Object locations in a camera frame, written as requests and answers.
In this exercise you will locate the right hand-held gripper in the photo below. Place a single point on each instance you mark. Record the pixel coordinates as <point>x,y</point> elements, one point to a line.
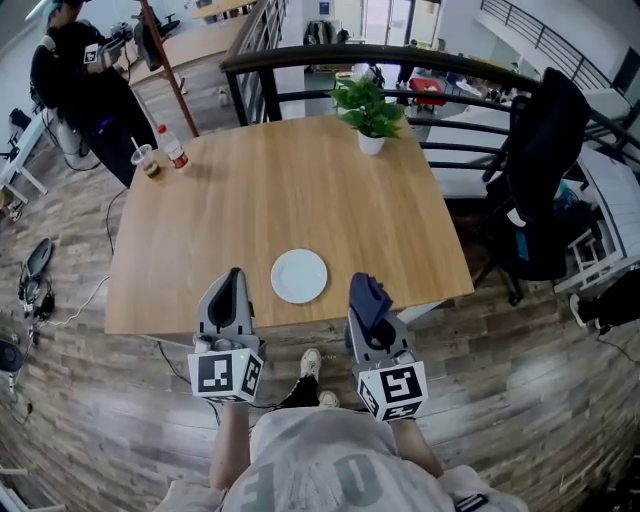
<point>392,387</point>

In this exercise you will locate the black gear pile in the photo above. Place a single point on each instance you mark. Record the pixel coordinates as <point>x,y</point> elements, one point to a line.
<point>37,280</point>

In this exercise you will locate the white slatted desk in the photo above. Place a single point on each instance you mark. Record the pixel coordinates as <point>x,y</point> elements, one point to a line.
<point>610,210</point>

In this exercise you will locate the person's left forearm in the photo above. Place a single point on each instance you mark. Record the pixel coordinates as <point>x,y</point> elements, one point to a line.
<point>230,450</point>

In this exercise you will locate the person's light shoe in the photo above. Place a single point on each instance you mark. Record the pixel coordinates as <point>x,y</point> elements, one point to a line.
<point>311,364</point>
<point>329,399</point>

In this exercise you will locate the green potted plant white pot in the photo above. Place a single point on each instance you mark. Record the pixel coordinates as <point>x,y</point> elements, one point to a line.
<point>367,110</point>

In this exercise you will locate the dark blue cloth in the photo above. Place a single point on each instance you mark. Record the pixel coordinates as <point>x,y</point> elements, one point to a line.
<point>370,300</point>

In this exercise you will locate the person's black trousers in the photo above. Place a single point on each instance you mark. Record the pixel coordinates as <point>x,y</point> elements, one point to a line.
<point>302,392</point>

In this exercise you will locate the white table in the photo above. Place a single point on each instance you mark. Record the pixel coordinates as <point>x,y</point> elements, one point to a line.
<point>22,150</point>

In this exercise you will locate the red label plastic bottle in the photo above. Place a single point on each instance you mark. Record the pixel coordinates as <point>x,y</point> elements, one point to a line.
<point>173,150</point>

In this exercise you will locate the brown wooden coat stand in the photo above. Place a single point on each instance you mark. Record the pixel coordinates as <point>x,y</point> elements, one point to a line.
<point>167,75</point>

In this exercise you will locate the white cylindrical appliance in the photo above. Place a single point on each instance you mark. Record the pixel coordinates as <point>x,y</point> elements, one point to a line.
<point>72,145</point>

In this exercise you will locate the clear plastic drink cup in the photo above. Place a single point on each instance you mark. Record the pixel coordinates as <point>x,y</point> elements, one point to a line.
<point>146,162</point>

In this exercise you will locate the person's right forearm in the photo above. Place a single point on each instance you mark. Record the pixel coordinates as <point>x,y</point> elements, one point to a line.
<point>417,450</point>

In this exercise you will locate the person's grey printed shirt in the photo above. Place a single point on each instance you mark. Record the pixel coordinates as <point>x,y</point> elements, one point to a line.
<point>330,465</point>

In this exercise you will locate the white table leg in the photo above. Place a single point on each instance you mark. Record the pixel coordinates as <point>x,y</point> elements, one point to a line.
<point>420,312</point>

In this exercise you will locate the black office chair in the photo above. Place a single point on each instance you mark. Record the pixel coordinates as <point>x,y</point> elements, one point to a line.
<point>540,175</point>

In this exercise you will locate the white round plate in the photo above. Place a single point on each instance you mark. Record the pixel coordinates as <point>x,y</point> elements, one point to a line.
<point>299,276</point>

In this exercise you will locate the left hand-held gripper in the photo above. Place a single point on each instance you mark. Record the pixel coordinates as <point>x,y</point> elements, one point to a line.
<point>220,377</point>

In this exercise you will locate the black round stool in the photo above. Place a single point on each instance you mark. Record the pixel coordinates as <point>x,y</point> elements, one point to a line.
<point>10,356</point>

